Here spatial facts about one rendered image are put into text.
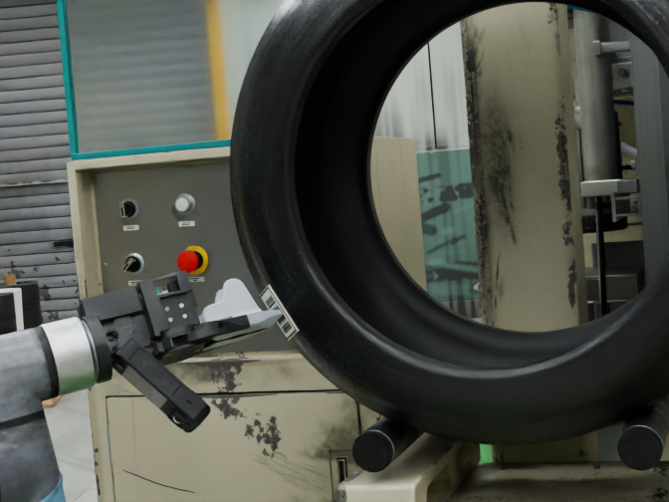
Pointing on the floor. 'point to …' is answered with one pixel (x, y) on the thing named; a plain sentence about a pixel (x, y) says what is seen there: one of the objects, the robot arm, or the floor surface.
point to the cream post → (526, 184)
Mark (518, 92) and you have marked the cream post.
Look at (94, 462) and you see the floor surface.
